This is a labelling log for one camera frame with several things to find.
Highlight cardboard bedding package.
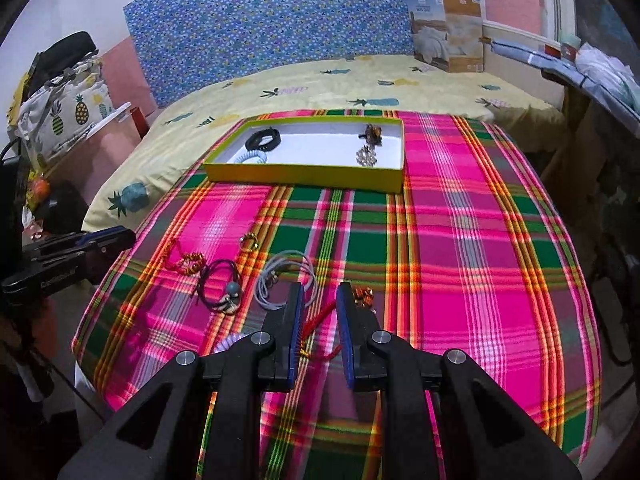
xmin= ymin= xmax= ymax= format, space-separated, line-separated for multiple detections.
xmin=406 ymin=0 xmax=487 ymax=74

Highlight grey cord necklace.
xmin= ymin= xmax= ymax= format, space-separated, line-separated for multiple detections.
xmin=253 ymin=250 xmax=319 ymax=310

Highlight white plastic bag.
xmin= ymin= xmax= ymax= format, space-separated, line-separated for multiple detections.
xmin=575 ymin=42 xmax=638 ymax=93

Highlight brown hair clip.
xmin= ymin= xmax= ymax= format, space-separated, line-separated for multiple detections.
xmin=357 ymin=123 xmax=384 ymax=148

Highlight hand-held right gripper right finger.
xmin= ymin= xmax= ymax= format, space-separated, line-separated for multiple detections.
xmin=335 ymin=281 xmax=584 ymax=480

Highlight pineapple print fabric bag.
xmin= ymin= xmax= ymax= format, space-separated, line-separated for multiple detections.
xmin=7 ymin=55 xmax=115 ymax=152

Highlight yellow cardboard box tray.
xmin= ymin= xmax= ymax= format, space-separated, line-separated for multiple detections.
xmin=202 ymin=115 xmax=406 ymax=195

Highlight pink green plaid blanket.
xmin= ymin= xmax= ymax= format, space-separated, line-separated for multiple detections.
xmin=71 ymin=109 xmax=604 ymax=467

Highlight black cord bracelet with bead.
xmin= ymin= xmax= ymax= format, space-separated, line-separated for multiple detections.
xmin=196 ymin=259 xmax=243 ymax=315

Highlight red cord bracelet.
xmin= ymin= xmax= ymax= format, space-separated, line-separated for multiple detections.
xmin=298 ymin=304 xmax=343 ymax=362

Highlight yellow pineapple print bed sheet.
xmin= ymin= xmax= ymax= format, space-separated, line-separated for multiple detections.
xmin=81 ymin=54 xmax=562 ymax=234

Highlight blue floral headboard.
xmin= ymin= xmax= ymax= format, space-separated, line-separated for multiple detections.
xmin=123 ymin=0 xmax=437 ymax=109

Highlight orange red braided bracelet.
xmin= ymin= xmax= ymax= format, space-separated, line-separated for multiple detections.
xmin=165 ymin=238 xmax=206 ymax=276

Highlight blue plaid cloth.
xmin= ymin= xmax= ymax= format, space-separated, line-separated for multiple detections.
xmin=491 ymin=37 xmax=640 ymax=111

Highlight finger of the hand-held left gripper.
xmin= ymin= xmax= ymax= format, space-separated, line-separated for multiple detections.
xmin=75 ymin=239 xmax=137 ymax=282
xmin=20 ymin=226 xmax=137 ymax=257

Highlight black hair tie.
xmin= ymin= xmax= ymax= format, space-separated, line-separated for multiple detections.
xmin=244 ymin=129 xmax=282 ymax=152

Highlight lilac spiral hair tie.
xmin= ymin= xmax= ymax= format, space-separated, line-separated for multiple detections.
xmin=214 ymin=332 xmax=249 ymax=355

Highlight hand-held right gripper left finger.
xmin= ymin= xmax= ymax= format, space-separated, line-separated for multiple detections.
xmin=57 ymin=281 xmax=305 ymax=480

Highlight black bag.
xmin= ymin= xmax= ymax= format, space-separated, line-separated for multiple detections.
xmin=31 ymin=31 xmax=99 ymax=86

